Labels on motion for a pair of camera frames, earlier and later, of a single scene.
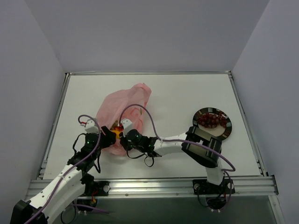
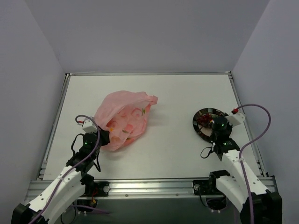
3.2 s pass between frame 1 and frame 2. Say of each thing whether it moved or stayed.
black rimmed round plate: stayed
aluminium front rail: stayed
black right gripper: moved
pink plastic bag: moved
